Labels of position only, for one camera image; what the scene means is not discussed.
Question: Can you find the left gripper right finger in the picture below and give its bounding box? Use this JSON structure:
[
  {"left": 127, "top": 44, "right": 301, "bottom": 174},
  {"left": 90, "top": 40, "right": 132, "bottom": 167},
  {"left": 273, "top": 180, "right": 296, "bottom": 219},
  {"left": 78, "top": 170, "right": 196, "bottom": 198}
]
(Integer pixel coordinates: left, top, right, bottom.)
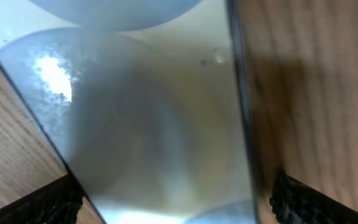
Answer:
[{"left": 269, "top": 171, "right": 358, "bottom": 224}]

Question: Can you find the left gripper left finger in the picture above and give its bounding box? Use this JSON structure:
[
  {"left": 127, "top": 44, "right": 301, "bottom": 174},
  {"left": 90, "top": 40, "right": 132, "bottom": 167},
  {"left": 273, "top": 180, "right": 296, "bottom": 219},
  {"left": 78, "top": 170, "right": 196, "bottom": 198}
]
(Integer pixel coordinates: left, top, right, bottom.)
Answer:
[{"left": 0, "top": 174, "right": 85, "bottom": 224}]

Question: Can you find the Samsung Galaxy smartphone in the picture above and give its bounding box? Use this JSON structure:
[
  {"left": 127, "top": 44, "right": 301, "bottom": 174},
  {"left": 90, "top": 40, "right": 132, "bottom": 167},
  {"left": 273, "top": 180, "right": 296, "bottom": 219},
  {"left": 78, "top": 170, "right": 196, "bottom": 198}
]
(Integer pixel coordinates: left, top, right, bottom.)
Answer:
[{"left": 0, "top": 0, "right": 259, "bottom": 223}]

